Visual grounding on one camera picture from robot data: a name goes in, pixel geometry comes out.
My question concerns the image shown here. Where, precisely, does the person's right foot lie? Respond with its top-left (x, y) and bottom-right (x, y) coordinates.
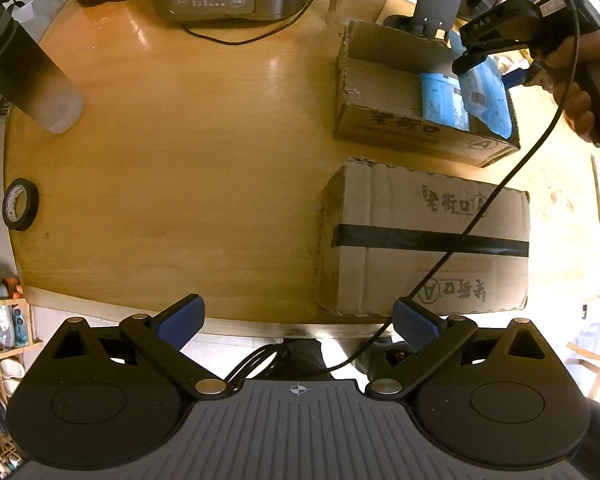
top-left (367, 342), bottom-right (412, 381)

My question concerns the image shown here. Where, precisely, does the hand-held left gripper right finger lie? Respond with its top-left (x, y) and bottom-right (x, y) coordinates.
top-left (364, 296), bottom-right (548, 401)

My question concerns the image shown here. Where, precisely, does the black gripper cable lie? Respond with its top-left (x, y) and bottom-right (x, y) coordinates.
top-left (225, 0), bottom-right (581, 396)

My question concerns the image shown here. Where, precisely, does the black tape roll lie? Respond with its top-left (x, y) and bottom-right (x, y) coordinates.
top-left (2, 178), bottom-right (40, 232)

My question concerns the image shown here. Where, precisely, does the person's right hand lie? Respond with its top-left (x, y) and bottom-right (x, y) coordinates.
top-left (549, 27), bottom-right (600, 143)

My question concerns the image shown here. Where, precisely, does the taped cardboard box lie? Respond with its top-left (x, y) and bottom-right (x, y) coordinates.
top-left (315, 156), bottom-right (531, 317)

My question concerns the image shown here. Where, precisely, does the black gradient water bottle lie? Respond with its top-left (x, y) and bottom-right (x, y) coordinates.
top-left (0, 0), bottom-right (86, 135)

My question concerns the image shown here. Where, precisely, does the blue packet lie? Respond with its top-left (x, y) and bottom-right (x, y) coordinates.
top-left (419, 72), bottom-right (470, 132)
top-left (450, 30), bottom-right (515, 138)

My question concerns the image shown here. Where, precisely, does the wooden desktop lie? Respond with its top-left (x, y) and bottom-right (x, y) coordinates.
top-left (2, 0), bottom-right (600, 341)

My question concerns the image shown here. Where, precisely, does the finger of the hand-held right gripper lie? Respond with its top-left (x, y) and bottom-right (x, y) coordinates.
top-left (502, 66), bottom-right (538, 90)
top-left (452, 42), bottom-right (508, 77)

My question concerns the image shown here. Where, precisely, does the wooden shoe rack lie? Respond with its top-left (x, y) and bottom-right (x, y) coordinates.
top-left (0, 277), bottom-right (43, 480)

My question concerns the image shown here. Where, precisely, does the black power cable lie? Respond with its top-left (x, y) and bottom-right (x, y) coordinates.
top-left (181, 0), bottom-right (338, 45)

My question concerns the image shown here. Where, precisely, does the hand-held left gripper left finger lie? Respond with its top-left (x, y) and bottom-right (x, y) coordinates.
top-left (51, 294), bottom-right (233, 401)

